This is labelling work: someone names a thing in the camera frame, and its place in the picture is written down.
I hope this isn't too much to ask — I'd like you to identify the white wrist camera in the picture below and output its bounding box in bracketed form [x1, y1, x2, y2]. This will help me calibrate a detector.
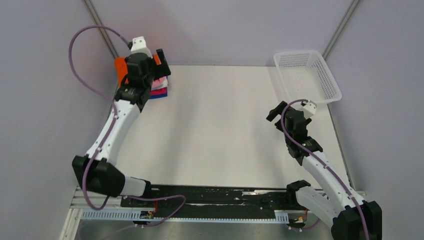
[300, 101, 317, 119]
[129, 36, 153, 59]

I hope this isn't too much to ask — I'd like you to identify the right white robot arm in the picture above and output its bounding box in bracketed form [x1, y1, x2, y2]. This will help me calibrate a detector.
[266, 99, 383, 240]

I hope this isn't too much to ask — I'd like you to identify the white slotted cable duct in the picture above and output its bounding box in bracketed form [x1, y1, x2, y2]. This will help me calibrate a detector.
[80, 209, 289, 224]

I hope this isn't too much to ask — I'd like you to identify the white plastic basket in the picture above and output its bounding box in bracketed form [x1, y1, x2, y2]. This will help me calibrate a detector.
[273, 50, 342, 105]

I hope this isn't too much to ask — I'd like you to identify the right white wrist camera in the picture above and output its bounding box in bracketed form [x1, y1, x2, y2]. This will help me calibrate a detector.
[300, 101, 317, 119]

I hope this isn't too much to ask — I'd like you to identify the orange t shirt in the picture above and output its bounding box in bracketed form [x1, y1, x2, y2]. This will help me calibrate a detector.
[114, 54, 163, 88]

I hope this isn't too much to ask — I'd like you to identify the folded pink t shirt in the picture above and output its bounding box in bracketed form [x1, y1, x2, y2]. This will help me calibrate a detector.
[151, 76, 169, 91]

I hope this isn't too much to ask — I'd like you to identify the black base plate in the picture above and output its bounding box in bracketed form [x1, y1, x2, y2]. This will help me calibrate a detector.
[120, 184, 306, 218]

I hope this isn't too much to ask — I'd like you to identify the aluminium frame rail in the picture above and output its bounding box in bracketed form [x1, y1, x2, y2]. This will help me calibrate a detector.
[70, 186, 373, 215]

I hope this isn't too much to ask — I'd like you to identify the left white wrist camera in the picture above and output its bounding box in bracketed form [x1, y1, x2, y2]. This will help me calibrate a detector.
[129, 36, 153, 59]

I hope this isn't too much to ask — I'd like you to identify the folded blue t shirt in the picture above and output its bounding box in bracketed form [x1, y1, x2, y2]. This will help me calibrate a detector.
[148, 86, 169, 100]

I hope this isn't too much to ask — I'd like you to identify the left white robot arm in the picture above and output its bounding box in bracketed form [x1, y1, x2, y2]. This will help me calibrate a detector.
[72, 48, 171, 207]

